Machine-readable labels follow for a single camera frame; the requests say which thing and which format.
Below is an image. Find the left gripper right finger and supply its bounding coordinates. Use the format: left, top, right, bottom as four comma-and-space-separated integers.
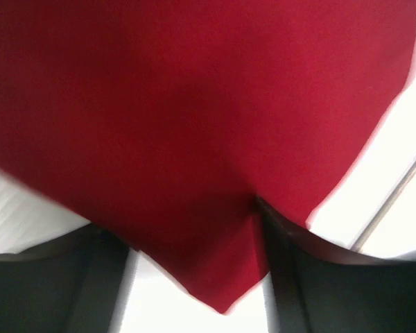
256, 198, 416, 332

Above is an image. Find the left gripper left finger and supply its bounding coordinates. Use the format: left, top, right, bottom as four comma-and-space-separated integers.
0, 225, 129, 333

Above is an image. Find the dark red t shirt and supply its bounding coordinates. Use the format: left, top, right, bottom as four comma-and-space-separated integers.
0, 1, 416, 313

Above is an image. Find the aluminium table edge rail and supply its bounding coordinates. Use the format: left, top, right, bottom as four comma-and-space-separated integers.
350, 158, 416, 252

